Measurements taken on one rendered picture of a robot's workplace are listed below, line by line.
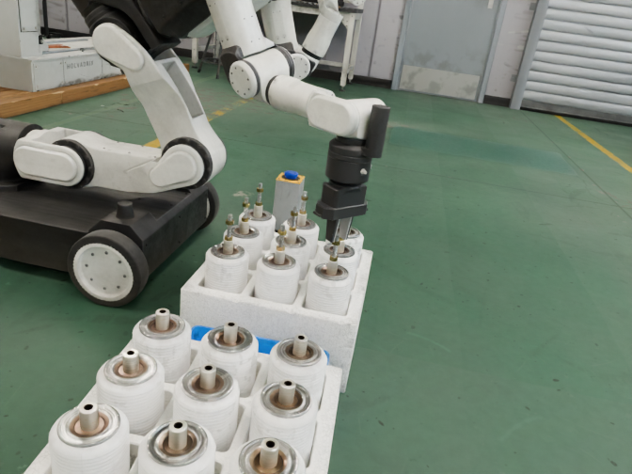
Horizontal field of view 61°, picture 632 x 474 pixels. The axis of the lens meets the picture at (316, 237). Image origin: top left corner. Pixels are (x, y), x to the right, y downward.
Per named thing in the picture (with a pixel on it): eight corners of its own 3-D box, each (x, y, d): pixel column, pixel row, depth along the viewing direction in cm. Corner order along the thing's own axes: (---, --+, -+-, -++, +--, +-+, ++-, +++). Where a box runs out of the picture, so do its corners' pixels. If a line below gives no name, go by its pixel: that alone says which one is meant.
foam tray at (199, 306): (178, 355, 123) (180, 288, 116) (232, 279, 159) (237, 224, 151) (344, 393, 119) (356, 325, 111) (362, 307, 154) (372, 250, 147)
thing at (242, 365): (189, 436, 93) (192, 351, 86) (207, 400, 102) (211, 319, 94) (243, 447, 92) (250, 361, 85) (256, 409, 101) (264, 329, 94)
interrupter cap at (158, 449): (135, 462, 65) (135, 457, 65) (161, 418, 72) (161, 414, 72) (196, 474, 64) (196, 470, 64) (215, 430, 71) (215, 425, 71)
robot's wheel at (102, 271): (68, 299, 139) (63, 229, 131) (79, 290, 144) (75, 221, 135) (140, 314, 137) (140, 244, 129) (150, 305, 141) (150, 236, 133)
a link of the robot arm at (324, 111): (348, 140, 98) (295, 121, 106) (375, 136, 105) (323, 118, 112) (355, 105, 95) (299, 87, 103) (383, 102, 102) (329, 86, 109)
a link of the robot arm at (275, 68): (301, 128, 108) (237, 104, 118) (334, 111, 114) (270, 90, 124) (298, 76, 101) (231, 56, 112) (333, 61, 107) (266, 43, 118)
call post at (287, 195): (265, 276, 163) (275, 180, 151) (271, 266, 169) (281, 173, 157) (288, 281, 162) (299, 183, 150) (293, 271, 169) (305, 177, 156)
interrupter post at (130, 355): (119, 374, 79) (118, 355, 77) (126, 364, 81) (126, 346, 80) (134, 377, 79) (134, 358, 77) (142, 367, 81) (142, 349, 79)
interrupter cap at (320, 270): (311, 278, 113) (311, 276, 113) (316, 262, 120) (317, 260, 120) (346, 284, 113) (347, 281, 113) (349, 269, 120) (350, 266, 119)
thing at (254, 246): (221, 285, 141) (226, 222, 134) (258, 288, 142) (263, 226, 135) (217, 305, 132) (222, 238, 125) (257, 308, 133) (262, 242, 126)
